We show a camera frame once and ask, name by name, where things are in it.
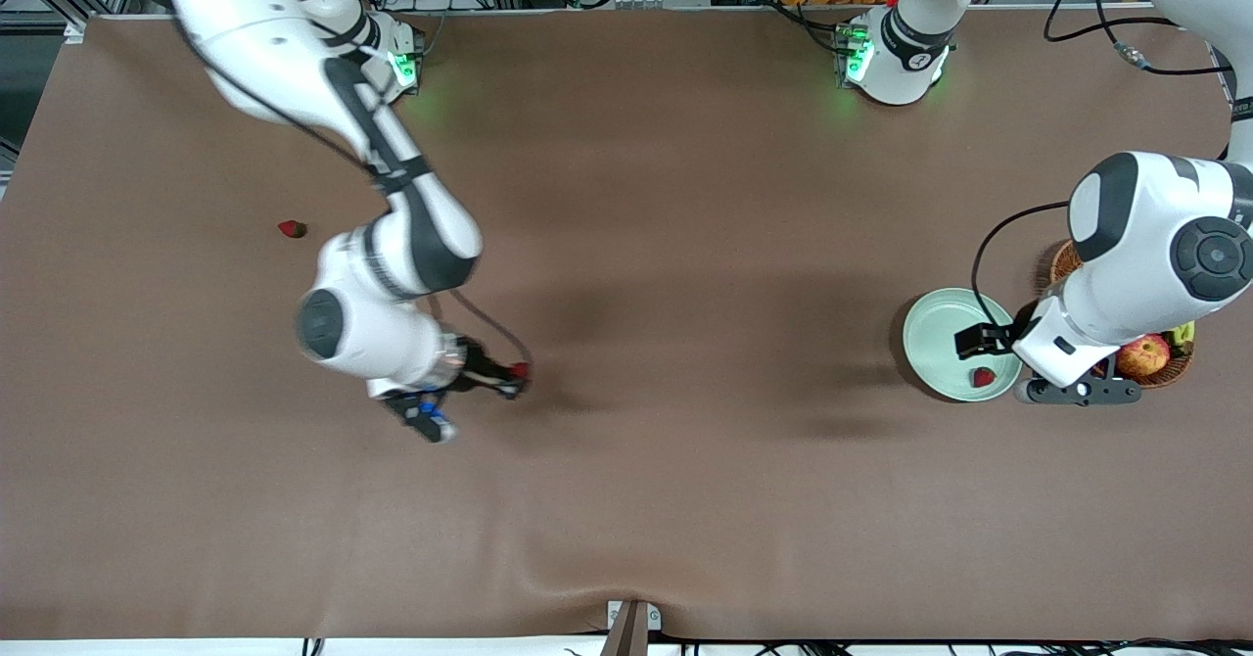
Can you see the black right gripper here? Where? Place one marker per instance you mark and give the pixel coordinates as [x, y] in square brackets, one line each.
[480, 363]

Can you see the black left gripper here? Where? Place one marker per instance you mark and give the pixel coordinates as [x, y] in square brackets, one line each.
[995, 337]

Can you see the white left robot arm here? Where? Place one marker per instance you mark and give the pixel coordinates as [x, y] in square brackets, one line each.
[1155, 235]

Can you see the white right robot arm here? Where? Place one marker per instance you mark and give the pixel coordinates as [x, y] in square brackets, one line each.
[264, 39]

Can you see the light green plate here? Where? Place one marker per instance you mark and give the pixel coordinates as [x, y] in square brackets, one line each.
[930, 343]

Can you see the brown table mat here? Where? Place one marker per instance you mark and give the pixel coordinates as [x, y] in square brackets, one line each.
[626, 499]

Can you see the red apple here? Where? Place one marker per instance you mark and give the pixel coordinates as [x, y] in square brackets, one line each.
[1145, 354]

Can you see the brown wicker basket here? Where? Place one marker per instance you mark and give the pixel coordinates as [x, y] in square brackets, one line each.
[1170, 374]

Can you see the metal table edge bracket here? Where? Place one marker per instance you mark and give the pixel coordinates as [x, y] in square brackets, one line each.
[633, 622]

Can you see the aluminium frame strut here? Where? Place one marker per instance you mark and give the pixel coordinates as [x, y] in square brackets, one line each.
[54, 0]

